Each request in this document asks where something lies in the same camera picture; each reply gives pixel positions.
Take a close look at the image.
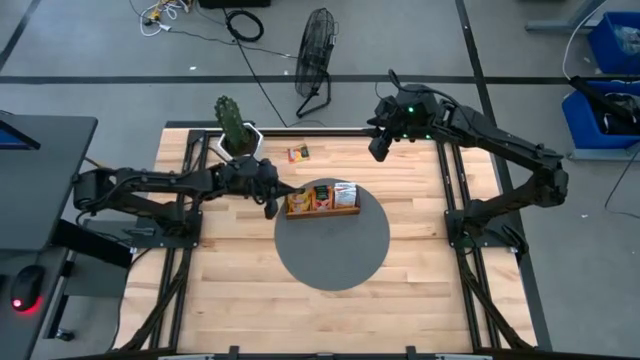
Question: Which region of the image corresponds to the coiled black cable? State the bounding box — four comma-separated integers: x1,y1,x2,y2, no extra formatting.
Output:
224,9,265,43

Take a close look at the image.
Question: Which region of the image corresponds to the blue bin with clear plastic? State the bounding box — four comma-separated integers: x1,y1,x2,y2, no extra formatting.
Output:
587,10,640,76

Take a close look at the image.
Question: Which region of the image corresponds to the brown wooden tea organizer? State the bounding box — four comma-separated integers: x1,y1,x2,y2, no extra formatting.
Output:
283,182,362,221

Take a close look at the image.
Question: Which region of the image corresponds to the white floor cable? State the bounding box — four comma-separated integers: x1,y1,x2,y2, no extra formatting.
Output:
561,9,601,81

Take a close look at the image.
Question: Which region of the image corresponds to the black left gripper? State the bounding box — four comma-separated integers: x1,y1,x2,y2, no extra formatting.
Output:
219,157,306,204

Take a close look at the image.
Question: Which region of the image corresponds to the long black floor cable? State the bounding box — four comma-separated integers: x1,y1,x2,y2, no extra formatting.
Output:
227,37,301,129

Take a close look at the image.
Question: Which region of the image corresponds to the black desk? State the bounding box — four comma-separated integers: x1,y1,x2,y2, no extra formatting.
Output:
0,112,99,360

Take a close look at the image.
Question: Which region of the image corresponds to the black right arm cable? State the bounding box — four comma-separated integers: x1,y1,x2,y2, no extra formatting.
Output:
387,68,451,101

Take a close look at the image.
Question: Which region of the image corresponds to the grey round placemat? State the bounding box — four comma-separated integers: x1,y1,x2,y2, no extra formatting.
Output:
273,178,391,292

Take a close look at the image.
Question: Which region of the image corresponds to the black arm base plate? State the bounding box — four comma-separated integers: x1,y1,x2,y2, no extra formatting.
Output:
444,209,530,261
130,209,204,250

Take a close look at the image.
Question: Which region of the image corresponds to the black computer case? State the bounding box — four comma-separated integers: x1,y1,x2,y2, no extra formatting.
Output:
198,0,272,10

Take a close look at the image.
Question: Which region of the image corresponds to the green cactus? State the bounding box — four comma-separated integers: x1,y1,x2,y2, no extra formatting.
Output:
213,95,251,154

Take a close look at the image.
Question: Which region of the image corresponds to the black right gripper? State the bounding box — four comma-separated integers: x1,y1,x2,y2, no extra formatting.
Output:
366,83,444,141

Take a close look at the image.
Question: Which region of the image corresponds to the black floor fan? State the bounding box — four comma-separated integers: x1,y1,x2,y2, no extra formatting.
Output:
293,7,340,120

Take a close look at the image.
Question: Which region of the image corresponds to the black bar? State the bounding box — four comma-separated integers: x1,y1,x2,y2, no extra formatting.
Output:
569,74,640,126

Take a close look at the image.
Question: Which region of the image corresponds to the white cable bundle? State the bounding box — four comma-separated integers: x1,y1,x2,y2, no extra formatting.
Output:
138,0,194,39

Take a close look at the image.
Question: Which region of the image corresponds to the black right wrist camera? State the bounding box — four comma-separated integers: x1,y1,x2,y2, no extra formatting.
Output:
368,130,395,163

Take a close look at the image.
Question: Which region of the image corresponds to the blue bin with black parts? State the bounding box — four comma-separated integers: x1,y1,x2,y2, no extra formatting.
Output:
561,79,640,151

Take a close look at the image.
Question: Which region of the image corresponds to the black desk base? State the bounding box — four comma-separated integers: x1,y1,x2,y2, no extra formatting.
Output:
43,218,134,344

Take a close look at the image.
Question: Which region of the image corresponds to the black computer mouse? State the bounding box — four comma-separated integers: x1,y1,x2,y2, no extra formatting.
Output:
9,264,45,312

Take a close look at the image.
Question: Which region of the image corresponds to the black monitor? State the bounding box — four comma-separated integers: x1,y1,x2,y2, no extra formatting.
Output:
0,119,42,151

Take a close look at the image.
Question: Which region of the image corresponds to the white orange tea packet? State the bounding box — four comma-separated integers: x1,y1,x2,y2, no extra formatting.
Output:
333,182,359,209

